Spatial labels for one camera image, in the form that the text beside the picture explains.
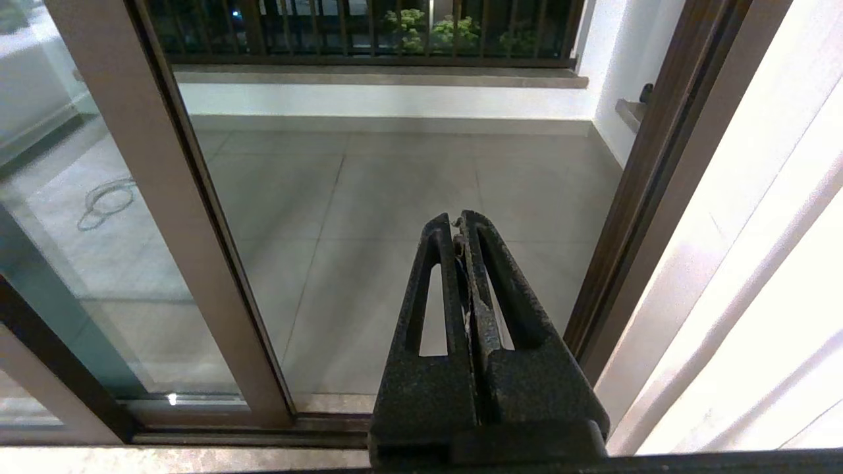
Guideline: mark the dark brown door jamb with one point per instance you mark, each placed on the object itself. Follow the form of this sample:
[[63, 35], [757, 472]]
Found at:
[[658, 178]]

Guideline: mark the brown-framed fixed glass panel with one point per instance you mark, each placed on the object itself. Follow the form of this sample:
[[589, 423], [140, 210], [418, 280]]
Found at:
[[46, 368]]

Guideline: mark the white curtain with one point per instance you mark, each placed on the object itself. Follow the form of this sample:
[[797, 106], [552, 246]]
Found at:
[[757, 263]]

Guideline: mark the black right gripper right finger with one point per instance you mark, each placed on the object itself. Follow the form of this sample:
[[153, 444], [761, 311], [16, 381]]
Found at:
[[546, 388]]

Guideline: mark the dark door floor track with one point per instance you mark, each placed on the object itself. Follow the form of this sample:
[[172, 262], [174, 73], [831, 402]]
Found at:
[[263, 431]]

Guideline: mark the wide dark metal balcony railing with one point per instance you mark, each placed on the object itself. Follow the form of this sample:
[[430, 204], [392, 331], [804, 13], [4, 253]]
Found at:
[[329, 33]]

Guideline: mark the narrow dark metal side railing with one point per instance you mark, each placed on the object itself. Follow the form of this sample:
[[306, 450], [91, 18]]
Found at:
[[647, 93]]

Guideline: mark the short stone side sill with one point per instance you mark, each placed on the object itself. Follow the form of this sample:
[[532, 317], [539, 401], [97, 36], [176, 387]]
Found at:
[[631, 113]]

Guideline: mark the brown-framed sliding glass door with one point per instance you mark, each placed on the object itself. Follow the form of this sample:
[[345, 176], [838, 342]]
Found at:
[[164, 217]]

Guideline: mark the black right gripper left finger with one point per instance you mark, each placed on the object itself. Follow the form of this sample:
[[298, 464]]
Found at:
[[425, 395]]

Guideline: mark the long stone railing sill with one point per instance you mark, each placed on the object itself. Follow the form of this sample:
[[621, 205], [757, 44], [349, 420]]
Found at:
[[382, 78]]

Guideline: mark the green balcony plants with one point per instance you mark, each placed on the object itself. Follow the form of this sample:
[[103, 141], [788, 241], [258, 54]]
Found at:
[[428, 29]]

